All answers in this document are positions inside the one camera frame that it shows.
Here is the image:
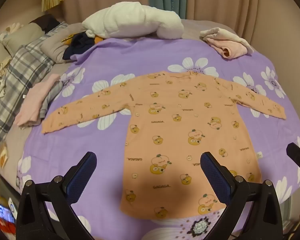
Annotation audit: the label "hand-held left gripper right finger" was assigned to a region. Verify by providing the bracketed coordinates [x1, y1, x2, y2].
[200, 151, 283, 240]

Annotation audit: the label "colourful printed box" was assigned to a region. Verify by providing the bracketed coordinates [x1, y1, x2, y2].
[0, 192, 17, 230]

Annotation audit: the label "orange cartoon print shirt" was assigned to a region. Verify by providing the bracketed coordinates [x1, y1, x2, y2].
[41, 71, 287, 221]

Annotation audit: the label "dark navy cloth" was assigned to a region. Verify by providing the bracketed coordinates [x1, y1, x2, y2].
[63, 33, 102, 60]

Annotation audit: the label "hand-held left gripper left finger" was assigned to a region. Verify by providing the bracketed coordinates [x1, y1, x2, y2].
[16, 152, 98, 240]

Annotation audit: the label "dark brown cloth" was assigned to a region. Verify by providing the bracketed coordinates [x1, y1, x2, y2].
[36, 14, 61, 33]

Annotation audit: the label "grey striped folded cloth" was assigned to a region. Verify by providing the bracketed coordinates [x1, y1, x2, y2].
[39, 80, 65, 118]

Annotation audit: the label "grey pillow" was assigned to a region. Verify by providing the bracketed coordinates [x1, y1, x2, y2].
[40, 22, 85, 64]

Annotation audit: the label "grey plaid blanket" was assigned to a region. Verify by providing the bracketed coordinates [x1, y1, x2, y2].
[0, 21, 69, 150]

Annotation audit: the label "purple floral blanket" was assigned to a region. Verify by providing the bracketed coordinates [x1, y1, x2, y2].
[15, 36, 300, 240]

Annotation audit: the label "cream plush toy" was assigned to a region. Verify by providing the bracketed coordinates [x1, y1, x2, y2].
[4, 22, 24, 34]

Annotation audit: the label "beige patterned cloth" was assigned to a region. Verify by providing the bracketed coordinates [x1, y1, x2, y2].
[0, 59, 12, 79]

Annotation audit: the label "beige pillow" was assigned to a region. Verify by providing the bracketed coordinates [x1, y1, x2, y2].
[1, 22, 45, 55]

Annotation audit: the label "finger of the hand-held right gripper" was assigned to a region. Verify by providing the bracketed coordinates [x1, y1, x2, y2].
[286, 142, 300, 193]

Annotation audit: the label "pink folded clothes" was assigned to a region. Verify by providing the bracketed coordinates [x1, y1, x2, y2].
[205, 33, 248, 60]

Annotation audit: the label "white fluffy blanket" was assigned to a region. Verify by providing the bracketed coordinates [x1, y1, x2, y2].
[82, 2, 184, 40]

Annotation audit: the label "light pink folded cloth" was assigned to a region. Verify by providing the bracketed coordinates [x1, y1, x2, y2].
[15, 74, 61, 128]

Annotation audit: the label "cream folded cloth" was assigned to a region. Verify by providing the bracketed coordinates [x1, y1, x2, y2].
[200, 27, 253, 54]

